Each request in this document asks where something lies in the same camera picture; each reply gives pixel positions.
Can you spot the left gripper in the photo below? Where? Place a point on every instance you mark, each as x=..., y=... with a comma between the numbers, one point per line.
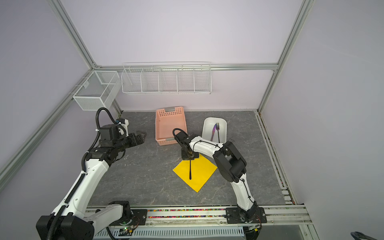
x=134, y=142

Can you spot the green circuit board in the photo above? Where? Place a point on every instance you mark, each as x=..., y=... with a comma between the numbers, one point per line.
x=125, y=232

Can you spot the white wire wall rack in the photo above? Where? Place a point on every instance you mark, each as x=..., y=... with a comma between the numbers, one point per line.
x=166, y=78

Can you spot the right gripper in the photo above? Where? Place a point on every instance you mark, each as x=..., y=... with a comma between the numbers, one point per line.
x=184, y=157

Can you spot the aluminium mounting rail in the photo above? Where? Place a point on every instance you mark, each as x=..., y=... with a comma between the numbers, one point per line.
x=200, y=216

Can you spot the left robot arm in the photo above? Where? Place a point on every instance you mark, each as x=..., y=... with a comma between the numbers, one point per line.
x=68, y=220

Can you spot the white mesh wall basket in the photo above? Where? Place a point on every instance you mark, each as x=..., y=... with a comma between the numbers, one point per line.
x=98, y=90

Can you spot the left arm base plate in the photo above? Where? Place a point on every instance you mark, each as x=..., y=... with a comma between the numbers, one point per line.
x=138, y=218

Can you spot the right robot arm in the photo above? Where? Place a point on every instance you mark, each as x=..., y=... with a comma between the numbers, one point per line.
x=229, y=161

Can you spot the pink perforated plastic basket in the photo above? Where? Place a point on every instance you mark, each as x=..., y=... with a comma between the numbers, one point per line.
x=166, y=121

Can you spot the iridescent purple knife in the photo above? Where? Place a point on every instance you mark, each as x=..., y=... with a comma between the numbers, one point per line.
x=213, y=132

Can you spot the white plastic tray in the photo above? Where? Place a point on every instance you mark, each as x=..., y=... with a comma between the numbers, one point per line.
x=208, y=126

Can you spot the dark iridescent fork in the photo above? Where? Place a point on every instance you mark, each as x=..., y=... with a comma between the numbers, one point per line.
x=217, y=130

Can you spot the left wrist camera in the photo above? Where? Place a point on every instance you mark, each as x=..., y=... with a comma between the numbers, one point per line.
x=124, y=123

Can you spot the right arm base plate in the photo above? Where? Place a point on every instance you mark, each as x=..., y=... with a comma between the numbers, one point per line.
x=235, y=215

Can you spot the white slotted cable duct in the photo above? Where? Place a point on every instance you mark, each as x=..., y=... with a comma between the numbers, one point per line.
x=180, y=233

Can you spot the yellow paper napkin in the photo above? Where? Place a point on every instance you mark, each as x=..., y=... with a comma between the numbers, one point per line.
x=202, y=170

